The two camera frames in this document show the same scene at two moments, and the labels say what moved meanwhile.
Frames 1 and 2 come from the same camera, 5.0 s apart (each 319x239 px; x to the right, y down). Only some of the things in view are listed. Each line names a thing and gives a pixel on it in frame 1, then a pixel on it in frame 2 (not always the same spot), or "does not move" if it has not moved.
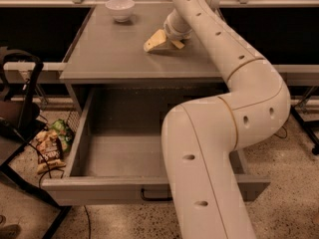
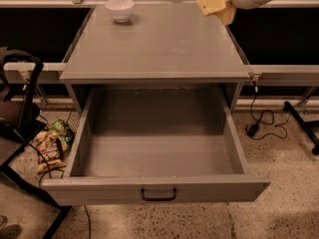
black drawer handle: x=154 y=198 does not move
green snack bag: x=66 y=134 does not move
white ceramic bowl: x=120 y=8 does not move
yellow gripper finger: x=177 y=44 → x=226 y=13
